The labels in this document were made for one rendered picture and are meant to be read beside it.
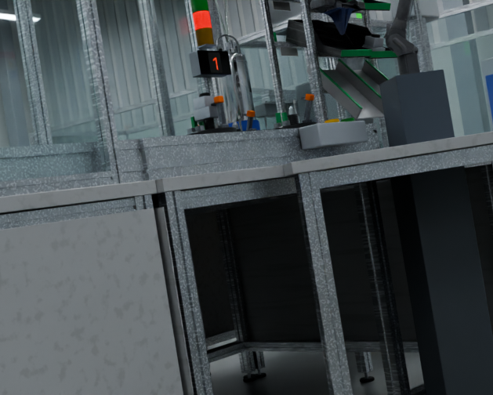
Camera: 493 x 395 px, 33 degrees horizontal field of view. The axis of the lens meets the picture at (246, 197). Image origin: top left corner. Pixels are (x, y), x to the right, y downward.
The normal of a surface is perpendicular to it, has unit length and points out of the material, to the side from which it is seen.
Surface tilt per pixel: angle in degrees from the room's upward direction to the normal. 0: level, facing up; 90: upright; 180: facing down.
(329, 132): 90
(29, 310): 90
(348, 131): 90
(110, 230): 90
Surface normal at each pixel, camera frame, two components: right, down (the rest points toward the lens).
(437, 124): 0.17, -0.04
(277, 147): 0.70, -0.12
